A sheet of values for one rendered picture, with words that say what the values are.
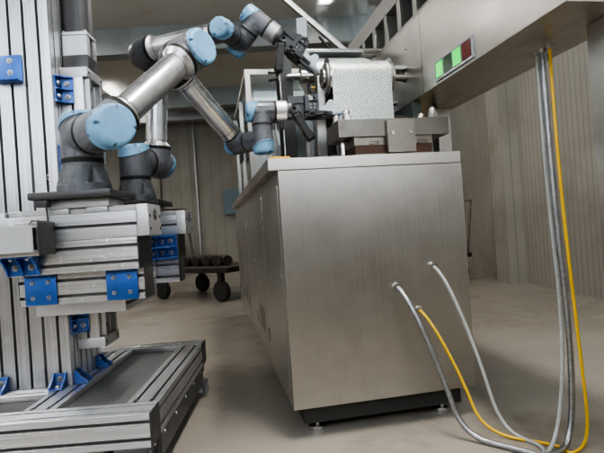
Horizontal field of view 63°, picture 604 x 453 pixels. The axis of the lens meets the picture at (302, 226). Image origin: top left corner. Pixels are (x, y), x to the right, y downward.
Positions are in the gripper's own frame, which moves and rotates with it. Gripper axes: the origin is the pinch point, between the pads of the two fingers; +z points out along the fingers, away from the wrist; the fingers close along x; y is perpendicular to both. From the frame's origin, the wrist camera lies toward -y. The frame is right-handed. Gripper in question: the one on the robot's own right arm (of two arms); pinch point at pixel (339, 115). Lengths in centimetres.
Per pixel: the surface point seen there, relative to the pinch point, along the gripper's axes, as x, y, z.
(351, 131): -20.0, -10.2, -1.8
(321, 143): 7.8, -9.1, -6.0
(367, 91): -0.2, 8.8, 11.4
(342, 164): -26.0, -21.8, -7.4
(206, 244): 893, -62, -58
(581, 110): 143, 32, 228
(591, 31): -73, 3, 46
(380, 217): -26.0, -40.0, 4.1
